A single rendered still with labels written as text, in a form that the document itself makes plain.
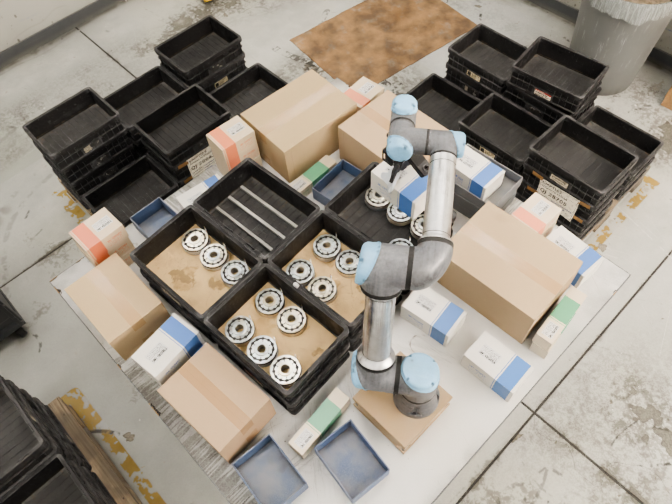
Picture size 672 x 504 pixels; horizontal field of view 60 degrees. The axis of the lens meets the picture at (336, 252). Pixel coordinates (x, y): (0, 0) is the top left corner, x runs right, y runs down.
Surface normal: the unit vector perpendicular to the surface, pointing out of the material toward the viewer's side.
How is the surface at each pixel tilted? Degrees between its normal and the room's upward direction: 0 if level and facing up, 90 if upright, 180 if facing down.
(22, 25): 90
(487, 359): 0
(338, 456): 0
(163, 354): 0
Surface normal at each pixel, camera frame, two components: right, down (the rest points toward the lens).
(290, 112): -0.04, -0.53
